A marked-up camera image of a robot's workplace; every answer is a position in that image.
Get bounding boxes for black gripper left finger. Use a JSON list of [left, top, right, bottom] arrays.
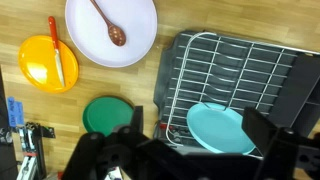
[[61, 105, 151, 180]]

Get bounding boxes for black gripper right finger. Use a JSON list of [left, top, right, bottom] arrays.
[[241, 106, 320, 180]]

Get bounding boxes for orange handled butter knife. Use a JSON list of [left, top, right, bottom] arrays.
[[47, 15, 67, 88]]

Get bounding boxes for green plate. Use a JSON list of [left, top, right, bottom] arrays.
[[82, 96, 136, 137]]

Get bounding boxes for teal plate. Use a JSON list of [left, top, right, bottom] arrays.
[[186, 102, 257, 155]]

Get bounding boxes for yellow plate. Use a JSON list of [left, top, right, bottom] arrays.
[[17, 34, 80, 94]]

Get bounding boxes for large white plate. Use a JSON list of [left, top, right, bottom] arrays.
[[64, 0, 158, 69]]

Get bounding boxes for dark grey utensil holder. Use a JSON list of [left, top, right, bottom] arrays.
[[266, 53, 320, 138]]

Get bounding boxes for black metal table clamp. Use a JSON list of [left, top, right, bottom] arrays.
[[15, 121, 56, 180]]

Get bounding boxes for blue tape strip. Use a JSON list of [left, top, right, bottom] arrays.
[[6, 96, 25, 128]]

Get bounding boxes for brown wooden spoon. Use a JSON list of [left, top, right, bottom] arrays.
[[89, 0, 127, 47]]

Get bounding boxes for grey steel dish rack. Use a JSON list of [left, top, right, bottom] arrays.
[[153, 30, 320, 158]]

